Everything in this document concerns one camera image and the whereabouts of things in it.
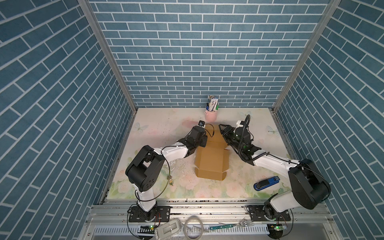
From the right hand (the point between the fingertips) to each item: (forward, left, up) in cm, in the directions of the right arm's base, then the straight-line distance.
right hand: (218, 125), depth 85 cm
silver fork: (-44, -13, -21) cm, 50 cm away
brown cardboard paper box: (-13, +2, -20) cm, 24 cm away
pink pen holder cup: (+22, +4, -16) cm, 27 cm away
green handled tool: (-46, -2, -20) cm, 50 cm away
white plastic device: (-49, +22, -18) cm, 57 cm away
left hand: (0, +8, -11) cm, 14 cm away
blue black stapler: (-25, -27, -16) cm, 40 cm away
